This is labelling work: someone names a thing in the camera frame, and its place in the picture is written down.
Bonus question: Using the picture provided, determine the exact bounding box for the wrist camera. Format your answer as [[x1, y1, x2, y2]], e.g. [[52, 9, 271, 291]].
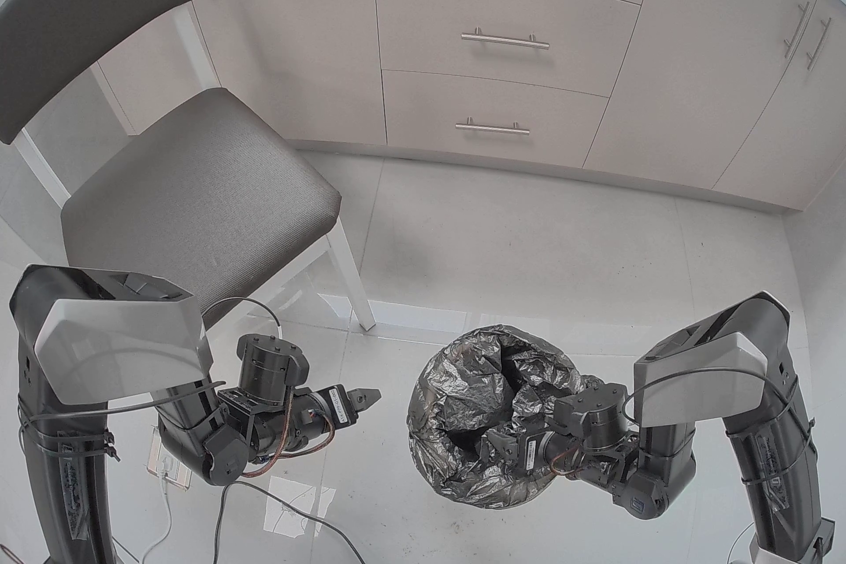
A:
[[554, 395, 586, 434], [287, 350, 312, 392]]

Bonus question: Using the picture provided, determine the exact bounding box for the black plastic bag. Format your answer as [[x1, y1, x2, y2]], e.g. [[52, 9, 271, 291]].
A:
[[406, 322, 605, 512]]

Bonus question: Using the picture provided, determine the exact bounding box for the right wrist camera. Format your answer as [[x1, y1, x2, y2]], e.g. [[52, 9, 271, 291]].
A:
[[554, 395, 586, 434]]

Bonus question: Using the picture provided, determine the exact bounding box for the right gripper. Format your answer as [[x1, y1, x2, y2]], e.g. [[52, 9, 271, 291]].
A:
[[511, 424, 564, 478]]

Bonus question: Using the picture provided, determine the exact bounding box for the grey padded chair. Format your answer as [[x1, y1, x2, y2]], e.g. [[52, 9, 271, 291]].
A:
[[0, 0, 377, 331]]

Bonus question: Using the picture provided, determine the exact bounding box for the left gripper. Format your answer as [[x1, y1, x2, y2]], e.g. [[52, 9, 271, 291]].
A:
[[301, 383, 383, 441]]

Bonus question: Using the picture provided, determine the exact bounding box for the white cable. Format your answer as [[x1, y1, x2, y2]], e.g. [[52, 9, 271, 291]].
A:
[[140, 459, 174, 564]]

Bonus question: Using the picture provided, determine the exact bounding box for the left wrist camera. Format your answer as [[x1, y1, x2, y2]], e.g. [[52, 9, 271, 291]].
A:
[[287, 350, 312, 392]]

